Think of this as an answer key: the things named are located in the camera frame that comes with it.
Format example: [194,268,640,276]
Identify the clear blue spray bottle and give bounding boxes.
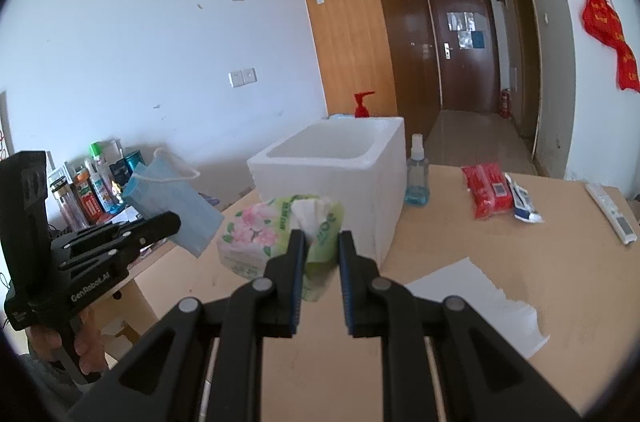
[404,133,430,206]

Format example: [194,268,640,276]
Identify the red snack packet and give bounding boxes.
[461,163,515,221]

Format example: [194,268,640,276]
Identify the white foam box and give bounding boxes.
[247,116,407,270]

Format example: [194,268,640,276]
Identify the red cloth bag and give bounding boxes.
[615,40,640,92]
[581,0,626,48]

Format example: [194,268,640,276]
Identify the door paper notices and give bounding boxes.
[446,10,486,50]

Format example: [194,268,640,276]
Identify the red pump bottle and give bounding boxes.
[353,91,376,119]

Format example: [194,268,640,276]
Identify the white remote control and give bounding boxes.
[585,182,638,245]

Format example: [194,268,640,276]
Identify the person's left forearm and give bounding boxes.
[17,352,88,410]

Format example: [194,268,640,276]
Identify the brown side door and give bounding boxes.
[508,0,543,143]

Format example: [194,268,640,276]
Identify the floral tissue pack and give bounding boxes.
[216,195,346,303]

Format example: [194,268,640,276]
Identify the dark brown entrance door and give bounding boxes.
[427,0,502,115]

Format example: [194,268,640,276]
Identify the blue face mask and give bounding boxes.
[121,147,225,259]

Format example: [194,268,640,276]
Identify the double white wall socket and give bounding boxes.
[228,67,257,88]

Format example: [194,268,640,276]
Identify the person's left hand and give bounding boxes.
[27,305,110,375]

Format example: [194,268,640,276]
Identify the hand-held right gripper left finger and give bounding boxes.
[67,229,307,422]

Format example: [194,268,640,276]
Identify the white blue tube packet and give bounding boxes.
[504,172,545,224]

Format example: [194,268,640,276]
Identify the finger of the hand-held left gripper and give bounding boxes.
[49,215,161,260]
[59,211,182,275]

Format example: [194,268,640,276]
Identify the wooden wardrobe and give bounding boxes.
[287,0,432,138]

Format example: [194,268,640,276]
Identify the row of toiletry bottles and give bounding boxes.
[47,141,148,228]

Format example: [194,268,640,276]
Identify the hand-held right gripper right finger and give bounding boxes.
[338,229,591,422]

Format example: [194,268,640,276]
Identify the white paper sheet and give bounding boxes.
[405,257,551,359]

